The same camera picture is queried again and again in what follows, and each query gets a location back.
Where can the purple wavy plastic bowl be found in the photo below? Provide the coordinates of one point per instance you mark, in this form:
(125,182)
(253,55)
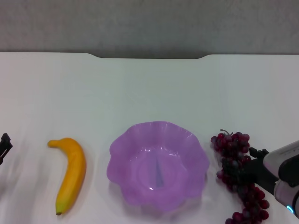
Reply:
(144,163)

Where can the dark red grape bunch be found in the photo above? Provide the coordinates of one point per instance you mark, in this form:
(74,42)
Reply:
(230,144)

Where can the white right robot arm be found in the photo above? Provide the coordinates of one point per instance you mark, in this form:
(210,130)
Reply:
(286,196)

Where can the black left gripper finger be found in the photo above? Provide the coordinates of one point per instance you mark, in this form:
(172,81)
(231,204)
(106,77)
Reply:
(4,143)

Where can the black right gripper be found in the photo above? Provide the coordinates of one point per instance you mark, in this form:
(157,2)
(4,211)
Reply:
(261,172)

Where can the yellow banana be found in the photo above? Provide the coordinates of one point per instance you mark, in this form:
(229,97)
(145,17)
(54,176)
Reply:
(72,168)

